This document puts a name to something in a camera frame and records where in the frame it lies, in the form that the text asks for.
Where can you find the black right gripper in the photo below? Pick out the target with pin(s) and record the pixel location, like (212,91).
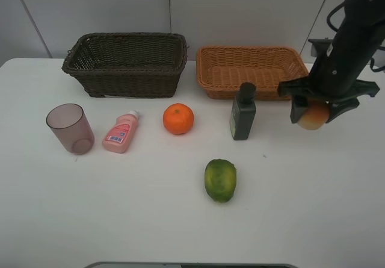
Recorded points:
(333,77)

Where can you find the dark green bottle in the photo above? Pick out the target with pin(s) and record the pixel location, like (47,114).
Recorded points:
(243,111)

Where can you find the green mango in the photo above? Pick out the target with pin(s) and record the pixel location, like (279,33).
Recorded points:
(220,180)

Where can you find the orange mandarin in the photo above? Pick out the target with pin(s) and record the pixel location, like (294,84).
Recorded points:
(178,119)

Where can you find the translucent purple plastic cup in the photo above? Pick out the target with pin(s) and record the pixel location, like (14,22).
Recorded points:
(70,125)

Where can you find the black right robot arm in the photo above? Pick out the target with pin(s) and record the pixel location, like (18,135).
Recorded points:
(359,26)

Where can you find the light orange wicker basket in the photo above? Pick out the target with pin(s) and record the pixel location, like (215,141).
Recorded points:
(220,70)

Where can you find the dark brown wicker basket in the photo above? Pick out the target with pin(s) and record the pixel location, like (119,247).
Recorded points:
(128,65)

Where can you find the pink lotion bottle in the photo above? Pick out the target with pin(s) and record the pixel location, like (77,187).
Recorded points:
(120,135)

